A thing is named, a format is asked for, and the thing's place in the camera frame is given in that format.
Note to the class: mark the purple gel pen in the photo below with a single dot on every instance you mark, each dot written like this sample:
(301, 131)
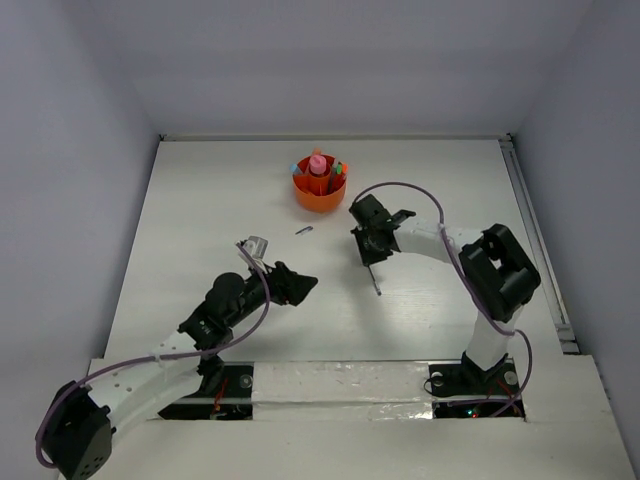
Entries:
(332, 177)

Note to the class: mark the pink capped sticker bottle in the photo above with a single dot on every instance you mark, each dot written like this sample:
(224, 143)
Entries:
(317, 165)

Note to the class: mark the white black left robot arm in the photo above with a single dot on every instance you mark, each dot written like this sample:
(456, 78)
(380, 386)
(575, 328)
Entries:
(86, 417)

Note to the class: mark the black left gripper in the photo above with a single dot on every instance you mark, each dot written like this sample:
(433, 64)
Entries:
(287, 286)

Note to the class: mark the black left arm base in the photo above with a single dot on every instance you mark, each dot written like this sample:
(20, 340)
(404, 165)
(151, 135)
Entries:
(225, 396)

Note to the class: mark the orange round divided organizer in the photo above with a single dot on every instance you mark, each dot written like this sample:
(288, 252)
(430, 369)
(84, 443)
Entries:
(310, 191)

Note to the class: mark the blue ballpoint pen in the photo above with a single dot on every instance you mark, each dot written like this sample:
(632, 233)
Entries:
(374, 281)

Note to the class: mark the blue pen cap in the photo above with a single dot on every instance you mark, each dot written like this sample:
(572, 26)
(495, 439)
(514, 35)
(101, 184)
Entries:
(304, 230)

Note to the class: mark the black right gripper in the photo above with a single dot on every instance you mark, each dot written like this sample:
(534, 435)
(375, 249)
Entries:
(367, 257)

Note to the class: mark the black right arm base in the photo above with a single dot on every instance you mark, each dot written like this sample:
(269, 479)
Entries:
(460, 389)

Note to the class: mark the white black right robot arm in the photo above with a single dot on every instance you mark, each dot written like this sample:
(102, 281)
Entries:
(493, 266)

